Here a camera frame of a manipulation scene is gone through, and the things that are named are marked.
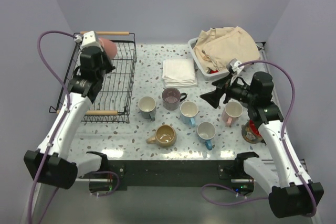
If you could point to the purple mug black handle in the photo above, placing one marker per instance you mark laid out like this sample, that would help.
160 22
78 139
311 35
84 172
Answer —
172 98

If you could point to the tan glazed round mug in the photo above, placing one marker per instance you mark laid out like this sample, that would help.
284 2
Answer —
164 136

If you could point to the beige cloth bag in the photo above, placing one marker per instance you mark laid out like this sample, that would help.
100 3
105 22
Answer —
216 47

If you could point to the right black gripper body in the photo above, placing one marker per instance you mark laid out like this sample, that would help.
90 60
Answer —
237 91

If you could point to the white plastic basin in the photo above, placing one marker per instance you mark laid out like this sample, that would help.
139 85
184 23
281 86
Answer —
217 75

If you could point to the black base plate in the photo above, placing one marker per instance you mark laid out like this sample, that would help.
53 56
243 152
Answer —
180 173

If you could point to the grey green faceted mug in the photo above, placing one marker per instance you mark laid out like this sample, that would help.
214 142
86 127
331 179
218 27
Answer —
147 107

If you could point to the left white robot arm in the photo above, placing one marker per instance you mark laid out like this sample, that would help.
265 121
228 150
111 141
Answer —
49 164

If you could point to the black wire dish rack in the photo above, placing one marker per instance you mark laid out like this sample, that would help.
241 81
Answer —
112 104

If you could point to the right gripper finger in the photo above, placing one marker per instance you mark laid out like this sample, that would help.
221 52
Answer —
212 99
217 93

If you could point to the red inside patterned mug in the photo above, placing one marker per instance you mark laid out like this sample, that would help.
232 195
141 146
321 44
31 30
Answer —
250 133

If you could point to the blue speckled mug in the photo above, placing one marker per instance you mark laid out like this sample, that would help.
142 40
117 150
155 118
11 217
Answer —
205 133

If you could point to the pale pink mug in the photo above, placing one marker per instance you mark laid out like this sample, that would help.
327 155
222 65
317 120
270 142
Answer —
232 112

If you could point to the salmon pink mug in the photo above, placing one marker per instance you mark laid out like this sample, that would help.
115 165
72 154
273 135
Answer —
109 47

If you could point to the light blue faceted mug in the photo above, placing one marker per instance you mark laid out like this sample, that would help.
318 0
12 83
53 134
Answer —
189 111

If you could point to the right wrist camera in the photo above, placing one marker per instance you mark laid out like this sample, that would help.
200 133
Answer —
234 66

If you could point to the folded white towel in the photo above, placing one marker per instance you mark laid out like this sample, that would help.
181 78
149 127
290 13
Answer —
179 73

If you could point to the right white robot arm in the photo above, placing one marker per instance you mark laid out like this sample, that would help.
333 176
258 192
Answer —
290 189

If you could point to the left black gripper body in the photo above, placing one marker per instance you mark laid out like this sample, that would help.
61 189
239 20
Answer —
107 66

